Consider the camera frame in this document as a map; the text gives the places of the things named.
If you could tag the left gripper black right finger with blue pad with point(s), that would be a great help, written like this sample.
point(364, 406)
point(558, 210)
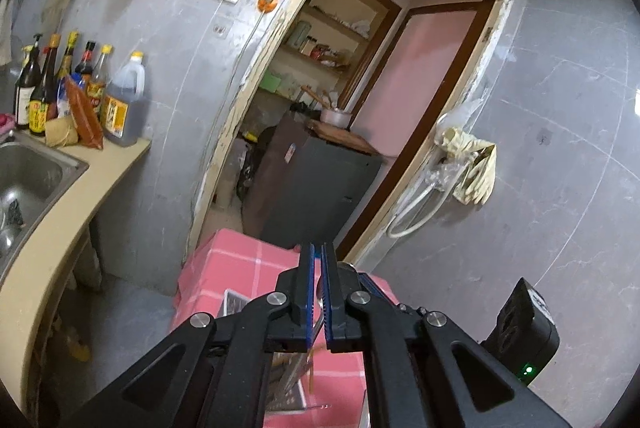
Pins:
point(422, 370)

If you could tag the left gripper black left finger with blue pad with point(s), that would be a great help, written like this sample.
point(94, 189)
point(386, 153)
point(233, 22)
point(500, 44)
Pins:
point(212, 372)

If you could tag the wooden chopstick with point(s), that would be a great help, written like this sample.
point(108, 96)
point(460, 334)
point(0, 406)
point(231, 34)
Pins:
point(310, 358)

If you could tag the white perforated utensil holder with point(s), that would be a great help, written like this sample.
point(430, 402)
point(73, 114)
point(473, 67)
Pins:
point(285, 390)

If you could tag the pink checkered tablecloth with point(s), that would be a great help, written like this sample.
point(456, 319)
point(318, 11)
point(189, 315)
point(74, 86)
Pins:
point(250, 267)

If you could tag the cream rubber gloves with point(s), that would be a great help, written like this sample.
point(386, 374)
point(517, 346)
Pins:
point(477, 159)

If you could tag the dark grey cabinet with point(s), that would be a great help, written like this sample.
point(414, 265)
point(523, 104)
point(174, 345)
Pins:
point(305, 187)

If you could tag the beige countertop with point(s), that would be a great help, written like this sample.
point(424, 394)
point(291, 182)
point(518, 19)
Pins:
point(45, 256)

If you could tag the wooden cutting board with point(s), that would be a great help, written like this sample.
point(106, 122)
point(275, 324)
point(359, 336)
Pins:
point(340, 136)

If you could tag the small metal pot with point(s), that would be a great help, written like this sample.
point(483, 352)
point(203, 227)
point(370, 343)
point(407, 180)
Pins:
point(335, 117)

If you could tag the stainless steel sink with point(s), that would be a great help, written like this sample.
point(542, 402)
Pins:
point(33, 178)

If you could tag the large dark vinegar jug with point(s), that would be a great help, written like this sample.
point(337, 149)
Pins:
point(121, 113)

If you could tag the orange snack bag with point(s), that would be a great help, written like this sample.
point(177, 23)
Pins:
point(86, 124)

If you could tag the yellow cap sauce bottle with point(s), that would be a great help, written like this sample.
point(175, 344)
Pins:
point(95, 87)

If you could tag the dark soy sauce bottle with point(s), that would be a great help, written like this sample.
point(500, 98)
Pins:
point(42, 104)

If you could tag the wooden shelf unit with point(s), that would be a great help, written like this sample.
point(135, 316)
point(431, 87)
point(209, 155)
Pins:
point(328, 49)

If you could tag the orange wall hook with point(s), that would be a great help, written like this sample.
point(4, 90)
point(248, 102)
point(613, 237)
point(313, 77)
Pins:
point(266, 6)

